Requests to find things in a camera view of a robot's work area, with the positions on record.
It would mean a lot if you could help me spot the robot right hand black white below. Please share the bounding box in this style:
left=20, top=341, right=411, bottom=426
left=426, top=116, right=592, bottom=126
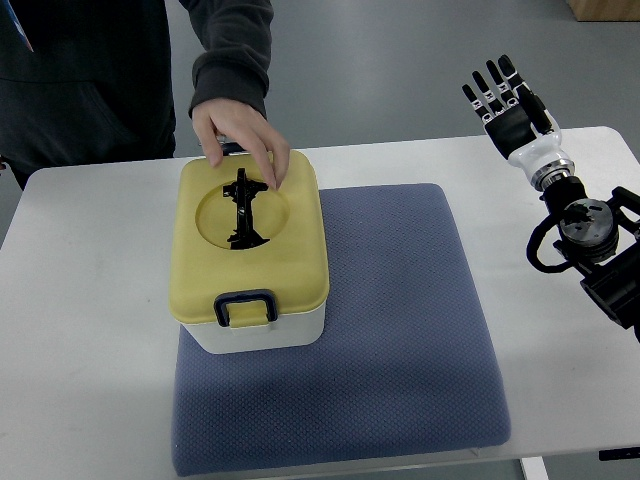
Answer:
left=462, top=55, right=575, bottom=192

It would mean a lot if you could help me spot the person's bare hand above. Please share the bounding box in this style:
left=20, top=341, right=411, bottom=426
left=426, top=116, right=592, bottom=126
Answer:
left=191, top=98, right=290, bottom=190

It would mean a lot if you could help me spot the yellow storage box lid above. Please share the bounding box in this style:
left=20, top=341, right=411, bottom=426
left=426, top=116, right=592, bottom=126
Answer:
left=169, top=151, right=329, bottom=327

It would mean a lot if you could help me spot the white storage box base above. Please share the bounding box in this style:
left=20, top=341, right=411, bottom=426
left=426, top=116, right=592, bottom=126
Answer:
left=182, top=302, right=326, bottom=354

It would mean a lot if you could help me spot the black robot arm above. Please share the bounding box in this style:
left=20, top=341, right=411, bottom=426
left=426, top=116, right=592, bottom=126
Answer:
left=526, top=174, right=639, bottom=334

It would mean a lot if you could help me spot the dark grey hoodie sleeve forearm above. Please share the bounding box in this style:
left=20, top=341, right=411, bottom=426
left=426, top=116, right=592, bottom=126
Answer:
left=181, top=1, right=274, bottom=115

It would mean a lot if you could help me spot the wooden box corner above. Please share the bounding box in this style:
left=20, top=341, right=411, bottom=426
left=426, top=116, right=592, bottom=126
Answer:
left=566, top=0, right=639, bottom=22

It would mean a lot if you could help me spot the person's dark hoodie torso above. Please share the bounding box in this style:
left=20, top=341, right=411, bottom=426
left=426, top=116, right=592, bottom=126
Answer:
left=1, top=1, right=175, bottom=185

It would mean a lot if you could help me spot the blue grey fabric cushion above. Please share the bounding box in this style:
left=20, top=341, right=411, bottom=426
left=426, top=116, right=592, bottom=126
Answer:
left=172, top=183, right=511, bottom=476

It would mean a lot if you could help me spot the white table leg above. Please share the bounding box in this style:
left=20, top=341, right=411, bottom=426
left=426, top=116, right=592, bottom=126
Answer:
left=520, top=456, right=549, bottom=480

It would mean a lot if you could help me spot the black table bracket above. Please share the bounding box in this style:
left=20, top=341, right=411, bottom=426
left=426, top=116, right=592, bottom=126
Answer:
left=598, top=447, right=640, bottom=461

